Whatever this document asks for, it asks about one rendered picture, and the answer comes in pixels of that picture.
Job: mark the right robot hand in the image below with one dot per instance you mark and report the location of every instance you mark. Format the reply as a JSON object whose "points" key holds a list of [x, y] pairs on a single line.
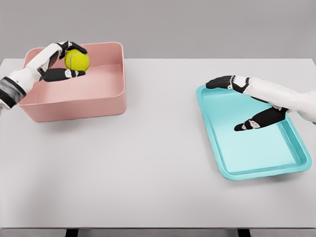
{"points": [[266, 93]]}

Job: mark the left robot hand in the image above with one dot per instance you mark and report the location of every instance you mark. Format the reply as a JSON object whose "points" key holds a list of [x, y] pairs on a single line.
{"points": [[43, 58]]}

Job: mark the yellow tennis ball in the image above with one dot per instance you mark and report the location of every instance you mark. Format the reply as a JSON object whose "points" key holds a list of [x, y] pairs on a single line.
{"points": [[77, 59]]}

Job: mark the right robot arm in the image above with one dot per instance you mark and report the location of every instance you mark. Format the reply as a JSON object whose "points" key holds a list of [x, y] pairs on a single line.
{"points": [[306, 106]]}

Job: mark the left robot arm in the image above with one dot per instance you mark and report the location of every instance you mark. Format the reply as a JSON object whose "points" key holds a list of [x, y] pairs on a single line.
{"points": [[15, 84]]}

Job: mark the pink basket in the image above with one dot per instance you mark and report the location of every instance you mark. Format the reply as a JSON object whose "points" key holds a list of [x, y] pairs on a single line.
{"points": [[81, 96]]}

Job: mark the blue tray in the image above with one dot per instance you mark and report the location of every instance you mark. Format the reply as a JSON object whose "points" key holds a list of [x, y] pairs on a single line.
{"points": [[254, 150]]}

